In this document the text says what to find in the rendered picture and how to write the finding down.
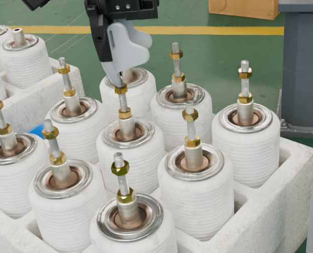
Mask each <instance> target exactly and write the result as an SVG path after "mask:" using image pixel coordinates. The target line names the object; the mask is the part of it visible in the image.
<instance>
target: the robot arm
mask: <svg viewBox="0 0 313 253"><path fill-rule="evenodd" d="M21 1H22V2H23V3H24V4H25V5H26V6H27V7H28V8H29V9H30V10H31V11H34V10H35V9H36V8H38V7H39V6H40V7H41V8H42V7H43V6H44V5H46V4H47V3H49V2H50V1H51V0H21ZM84 4H85V9H86V13H87V16H88V17H89V22H90V29H91V34H92V38H93V42H94V46H95V49H96V52H97V55H98V58H99V61H100V62H101V64H102V67H103V69H104V71H105V73H106V74H107V76H108V77H109V79H110V80H111V81H112V82H113V83H114V85H115V86H116V87H122V84H121V78H120V76H122V77H123V70H126V69H129V68H132V67H136V66H139V65H142V64H145V63H146V62H147V61H148V60H149V51H148V49H149V48H150V47H151V45H152V38H151V36H150V34H148V33H145V32H143V31H140V30H137V29H136V28H135V27H134V26H133V24H132V20H146V19H158V18H159V17H158V8H157V7H158V6H159V5H160V0H84ZM153 7H154V9H153Z"/></svg>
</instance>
